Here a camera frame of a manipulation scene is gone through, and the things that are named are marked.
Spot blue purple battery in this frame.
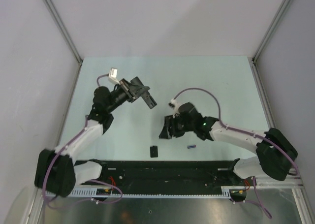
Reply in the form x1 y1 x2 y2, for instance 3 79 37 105
187 145 196 149

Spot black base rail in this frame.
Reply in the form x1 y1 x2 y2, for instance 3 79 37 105
73 159 261 195

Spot left aluminium frame post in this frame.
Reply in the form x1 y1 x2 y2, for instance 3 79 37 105
43 0 83 65

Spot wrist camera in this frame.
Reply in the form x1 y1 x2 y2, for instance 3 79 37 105
108 67 120 85
168 98 181 118

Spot aluminium frame post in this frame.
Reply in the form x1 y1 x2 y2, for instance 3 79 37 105
43 0 83 65
252 0 294 64

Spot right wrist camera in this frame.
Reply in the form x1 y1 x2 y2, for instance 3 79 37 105
168 98 181 118

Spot right aluminium frame post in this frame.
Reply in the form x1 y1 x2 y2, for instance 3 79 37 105
252 0 294 64

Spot white slotted cable duct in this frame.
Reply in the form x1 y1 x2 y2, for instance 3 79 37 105
68 186 247 199

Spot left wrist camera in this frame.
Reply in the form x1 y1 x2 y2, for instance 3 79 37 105
108 67 120 85

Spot black battery cover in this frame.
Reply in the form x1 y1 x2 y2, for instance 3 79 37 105
150 146 158 158

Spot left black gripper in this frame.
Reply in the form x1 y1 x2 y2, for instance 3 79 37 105
106 78 150 113

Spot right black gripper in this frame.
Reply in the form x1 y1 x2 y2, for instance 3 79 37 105
159 114 195 139

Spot black remote control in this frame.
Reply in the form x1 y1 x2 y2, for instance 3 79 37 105
130 76 157 109

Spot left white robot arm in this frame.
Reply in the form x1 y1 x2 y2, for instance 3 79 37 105
34 77 156 197

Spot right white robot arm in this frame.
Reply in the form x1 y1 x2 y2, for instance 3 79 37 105
159 102 298 185

